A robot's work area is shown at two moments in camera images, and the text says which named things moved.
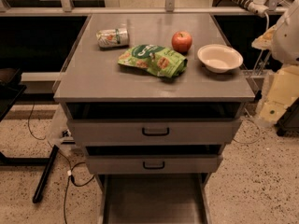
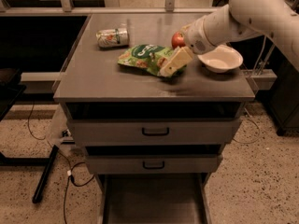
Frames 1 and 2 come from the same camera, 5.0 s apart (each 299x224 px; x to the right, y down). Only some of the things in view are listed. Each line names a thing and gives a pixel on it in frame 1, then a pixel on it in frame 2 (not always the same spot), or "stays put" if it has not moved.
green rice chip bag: [159, 60] stays put
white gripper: [287, 39] to [196, 38]
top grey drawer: [153, 122] stays put
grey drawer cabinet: [153, 98] stays put
